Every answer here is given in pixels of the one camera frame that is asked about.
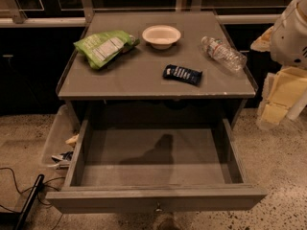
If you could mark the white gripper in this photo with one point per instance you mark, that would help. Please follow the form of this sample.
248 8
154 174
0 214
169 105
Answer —
289 41

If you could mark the grey top drawer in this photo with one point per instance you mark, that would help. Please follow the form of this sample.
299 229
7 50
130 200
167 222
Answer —
128 169

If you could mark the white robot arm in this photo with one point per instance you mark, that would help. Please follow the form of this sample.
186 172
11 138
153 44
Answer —
284 94

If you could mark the metal drawer knob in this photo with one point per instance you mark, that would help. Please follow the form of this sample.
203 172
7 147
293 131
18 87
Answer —
158 208

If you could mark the white table leg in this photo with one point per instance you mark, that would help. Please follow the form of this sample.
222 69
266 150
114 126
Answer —
297 108

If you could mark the clear plastic water bottle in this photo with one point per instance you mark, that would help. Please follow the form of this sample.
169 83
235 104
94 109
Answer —
228 57

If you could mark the dark blue snack bar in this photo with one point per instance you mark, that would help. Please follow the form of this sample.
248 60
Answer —
182 74

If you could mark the white paper bowl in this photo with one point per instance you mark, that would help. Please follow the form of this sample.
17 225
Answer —
161 37

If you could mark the green chip bag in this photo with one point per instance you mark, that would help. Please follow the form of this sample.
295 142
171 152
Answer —
100 48

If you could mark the clear plastic bin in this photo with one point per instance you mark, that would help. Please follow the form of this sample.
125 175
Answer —
61 140

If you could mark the black bar on floor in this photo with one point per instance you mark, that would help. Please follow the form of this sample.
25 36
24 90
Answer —
22 215

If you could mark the white railing frame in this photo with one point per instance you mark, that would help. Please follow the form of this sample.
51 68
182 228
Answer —
59 11

